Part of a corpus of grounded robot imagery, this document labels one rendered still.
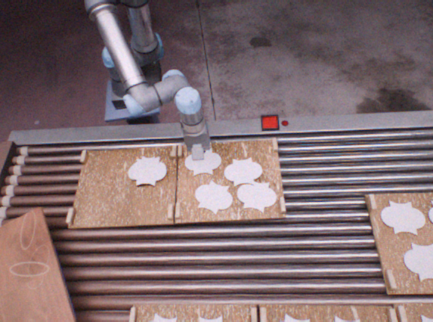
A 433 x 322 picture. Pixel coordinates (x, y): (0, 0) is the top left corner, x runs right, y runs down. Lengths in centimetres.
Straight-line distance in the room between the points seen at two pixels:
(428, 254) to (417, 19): 275
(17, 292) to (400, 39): 327
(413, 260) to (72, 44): 337
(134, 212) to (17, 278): 43
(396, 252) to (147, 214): 89
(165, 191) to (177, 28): 243
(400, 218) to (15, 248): 134
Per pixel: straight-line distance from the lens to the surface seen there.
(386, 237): 134
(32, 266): 133
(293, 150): 145
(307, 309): 121
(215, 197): 131
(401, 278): 131
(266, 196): 131
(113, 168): 149
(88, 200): 146
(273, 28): 346
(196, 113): 109
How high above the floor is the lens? 213
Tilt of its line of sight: 59 degrees down
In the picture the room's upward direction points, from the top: 10 degrees counter-clockwise
